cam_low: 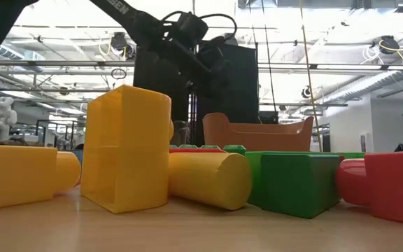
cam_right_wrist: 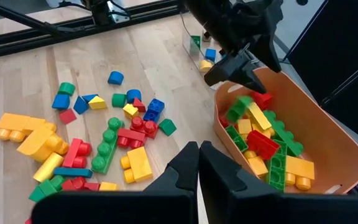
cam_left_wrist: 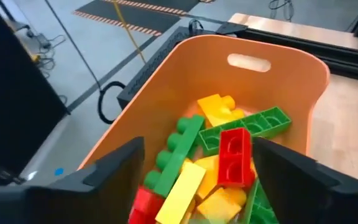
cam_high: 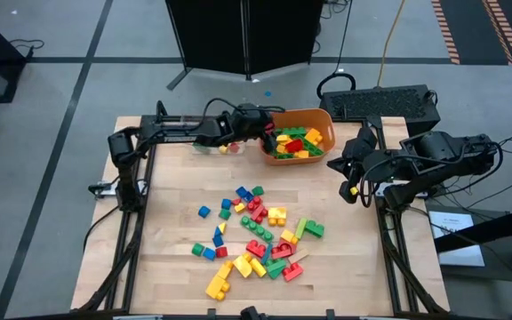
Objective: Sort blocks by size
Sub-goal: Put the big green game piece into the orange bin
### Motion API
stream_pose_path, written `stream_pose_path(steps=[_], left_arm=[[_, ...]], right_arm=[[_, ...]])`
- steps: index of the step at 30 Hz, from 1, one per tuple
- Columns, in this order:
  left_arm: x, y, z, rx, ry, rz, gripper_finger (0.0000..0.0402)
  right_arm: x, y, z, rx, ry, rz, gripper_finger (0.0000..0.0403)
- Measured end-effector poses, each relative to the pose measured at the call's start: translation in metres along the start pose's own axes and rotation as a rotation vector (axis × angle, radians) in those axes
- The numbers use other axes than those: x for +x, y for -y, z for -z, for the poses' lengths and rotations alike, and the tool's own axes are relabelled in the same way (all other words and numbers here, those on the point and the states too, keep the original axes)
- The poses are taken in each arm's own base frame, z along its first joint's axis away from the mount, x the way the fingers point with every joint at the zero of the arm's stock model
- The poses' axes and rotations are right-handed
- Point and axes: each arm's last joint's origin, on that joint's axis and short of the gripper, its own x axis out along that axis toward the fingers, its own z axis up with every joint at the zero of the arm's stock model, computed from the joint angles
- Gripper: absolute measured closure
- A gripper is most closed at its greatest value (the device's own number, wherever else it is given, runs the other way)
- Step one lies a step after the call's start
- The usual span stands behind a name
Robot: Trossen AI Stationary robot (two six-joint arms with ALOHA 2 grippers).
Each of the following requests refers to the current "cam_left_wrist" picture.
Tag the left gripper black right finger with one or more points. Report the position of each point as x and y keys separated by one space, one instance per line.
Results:
x=306 y=199

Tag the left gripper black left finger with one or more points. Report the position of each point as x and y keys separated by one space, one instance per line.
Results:
x=73 y=202

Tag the green building block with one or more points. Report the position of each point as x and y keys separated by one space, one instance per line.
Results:
x=258 y=207

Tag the red building block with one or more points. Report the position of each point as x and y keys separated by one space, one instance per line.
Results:
x=235 y=157
x=145 y=205

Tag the green long studded block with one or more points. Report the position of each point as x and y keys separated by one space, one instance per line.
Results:
x=269 y=119
x=182 y=146

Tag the yellow building block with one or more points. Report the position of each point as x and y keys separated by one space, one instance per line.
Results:
x=182 y=193
x=221 y=207
x=217 y=109
x=208 y=174

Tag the orange plastic bin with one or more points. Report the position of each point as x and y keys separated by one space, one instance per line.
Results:
x=197 y=71

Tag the blue floor sticker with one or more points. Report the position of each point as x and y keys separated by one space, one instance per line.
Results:
x=59 y=171

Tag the black folding screen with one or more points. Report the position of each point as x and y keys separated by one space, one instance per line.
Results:
x=11 y=93

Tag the grey power strip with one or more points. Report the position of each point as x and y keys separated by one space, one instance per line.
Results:
x=43 y=40

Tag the black orange striped floor mat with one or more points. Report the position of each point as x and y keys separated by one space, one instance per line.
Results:
x=154 y=18

